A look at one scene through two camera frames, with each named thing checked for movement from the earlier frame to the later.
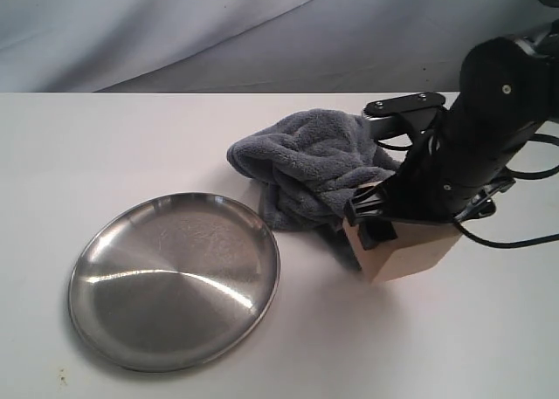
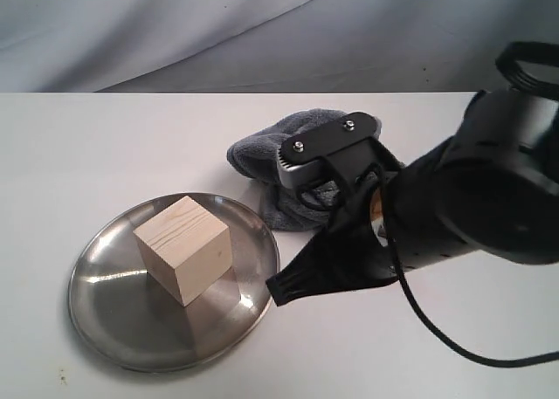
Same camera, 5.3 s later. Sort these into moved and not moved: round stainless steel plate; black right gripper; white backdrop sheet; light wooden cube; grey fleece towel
Moved: light wooden cube; black right gripper
Not moved: round stainless steel plate; white backdrop sheet; grey fleece towel
